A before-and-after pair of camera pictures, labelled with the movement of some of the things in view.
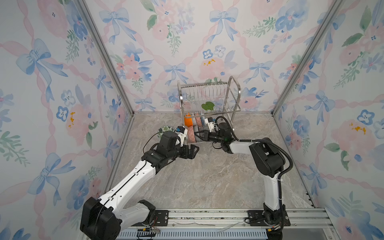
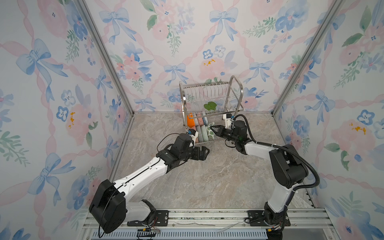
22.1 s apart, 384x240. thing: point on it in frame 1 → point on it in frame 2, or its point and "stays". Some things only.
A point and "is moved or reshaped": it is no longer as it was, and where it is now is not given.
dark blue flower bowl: [196, 129] stays
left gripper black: [192, 153] → [203, 155]
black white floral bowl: [198, 121] stays
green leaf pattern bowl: [165, 128] is moved or reshaped
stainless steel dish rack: [200, 101] stays
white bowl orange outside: [188, 120] stays
